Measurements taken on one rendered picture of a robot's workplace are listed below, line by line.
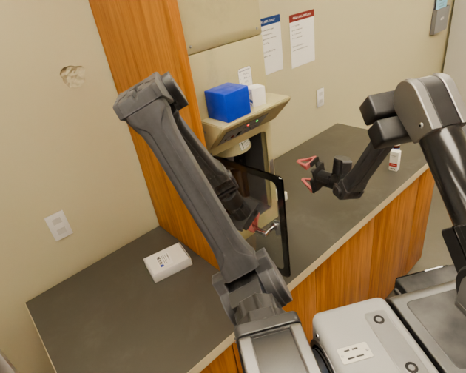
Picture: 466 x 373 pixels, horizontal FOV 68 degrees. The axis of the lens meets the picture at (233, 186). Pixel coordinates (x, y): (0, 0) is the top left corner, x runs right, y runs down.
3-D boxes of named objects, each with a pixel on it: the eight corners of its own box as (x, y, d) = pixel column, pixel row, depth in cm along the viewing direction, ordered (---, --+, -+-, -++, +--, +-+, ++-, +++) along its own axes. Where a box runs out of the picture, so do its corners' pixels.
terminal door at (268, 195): (228, 243, 138) (211, 154, 118) (291, 278, 118) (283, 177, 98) (227, 245, 138) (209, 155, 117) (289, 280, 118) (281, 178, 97)
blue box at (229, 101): (208, 118, 113) (203, 90, 109) (231, 108, 118) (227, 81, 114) (228, 123, 106) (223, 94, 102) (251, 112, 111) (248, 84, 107)
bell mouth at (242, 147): (198, 150, 140) (196, 138, 137) (231, 135, 149) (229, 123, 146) (226, 162, 127) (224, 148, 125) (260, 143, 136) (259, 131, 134)
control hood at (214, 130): (204, 149, 117) (198, 121, 112) (270, 117, 134) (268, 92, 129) (225, 158, 109) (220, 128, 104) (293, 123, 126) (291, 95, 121)
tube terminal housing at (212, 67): (190, 229, 158) (144, 53, 119) (242, 197, 175) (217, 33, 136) (225, 253, 141) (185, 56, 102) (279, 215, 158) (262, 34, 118)
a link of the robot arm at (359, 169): (396, 109, 85) (435, 109, 87) (387, 94, 88) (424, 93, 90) (333, 203, 120) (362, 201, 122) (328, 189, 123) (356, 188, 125)
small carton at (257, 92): (246, 103, 120) (244, 86, 117) (259, 100, 121) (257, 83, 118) (253, 107, 116) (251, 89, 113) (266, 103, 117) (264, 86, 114)
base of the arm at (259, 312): (246, 390, 49) (234, 337, 43) (235, 340, 56) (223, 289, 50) (305, 373, 50) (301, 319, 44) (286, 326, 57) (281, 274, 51)
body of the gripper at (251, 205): (227, 226, 107) (216, 213, 102) (245, 200, 110) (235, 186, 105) (242, 232, 103) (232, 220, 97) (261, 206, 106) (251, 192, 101)
